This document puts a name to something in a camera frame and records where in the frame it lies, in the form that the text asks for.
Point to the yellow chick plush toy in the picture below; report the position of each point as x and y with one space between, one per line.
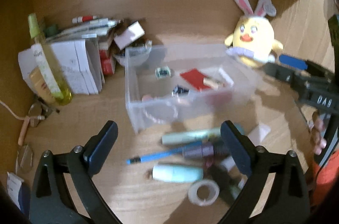
254 38

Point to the bowl of small trinkets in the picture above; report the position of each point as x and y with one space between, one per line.
132 57

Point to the beige tube with white cap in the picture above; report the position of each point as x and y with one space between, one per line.
259 134

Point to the blue pencil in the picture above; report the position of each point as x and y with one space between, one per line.
159 155

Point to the mint green tube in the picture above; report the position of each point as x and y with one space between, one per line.
177 173

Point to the red box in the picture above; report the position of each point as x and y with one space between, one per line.
107 64

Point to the round lens eyeglasses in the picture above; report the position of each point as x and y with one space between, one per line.
25 159

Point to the red white marker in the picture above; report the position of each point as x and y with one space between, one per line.
86 19

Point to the small patterned eraser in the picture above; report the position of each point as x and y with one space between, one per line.
163 73

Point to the green bottle cap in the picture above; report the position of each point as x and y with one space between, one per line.
51 30

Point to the person's right hand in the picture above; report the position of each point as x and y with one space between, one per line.
317 136

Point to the dark green pump bottle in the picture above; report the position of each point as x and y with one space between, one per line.
223 184

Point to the wooden stick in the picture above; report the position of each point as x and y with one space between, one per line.
23 131

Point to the small white piece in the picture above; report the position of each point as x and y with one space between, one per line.
226 77

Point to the light green highlighter pen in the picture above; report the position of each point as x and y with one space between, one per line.
190 136

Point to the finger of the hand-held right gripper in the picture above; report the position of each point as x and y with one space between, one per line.
292 60
280 71

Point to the white folded paper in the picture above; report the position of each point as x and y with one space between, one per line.
79 67

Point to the purple spray bottle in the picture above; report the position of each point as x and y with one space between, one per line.
198 151

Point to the red card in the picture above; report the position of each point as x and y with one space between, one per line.
192 78

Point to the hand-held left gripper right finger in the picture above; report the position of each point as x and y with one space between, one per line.
235 147

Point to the white blue box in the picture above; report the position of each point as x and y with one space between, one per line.
16 189

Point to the green spray bottle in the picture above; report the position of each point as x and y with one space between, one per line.
50 67

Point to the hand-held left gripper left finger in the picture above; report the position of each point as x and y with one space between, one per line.
102 144

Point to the translucent tape roll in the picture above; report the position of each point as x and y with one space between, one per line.
194 195

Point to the small white cardboard box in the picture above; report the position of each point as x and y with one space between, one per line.
129 34

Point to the tan cosmetic tube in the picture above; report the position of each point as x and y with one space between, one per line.
39 86

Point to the clear plastic storage box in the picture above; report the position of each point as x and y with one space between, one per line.
148 112

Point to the person's right forearm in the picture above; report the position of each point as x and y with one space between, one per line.
328 171

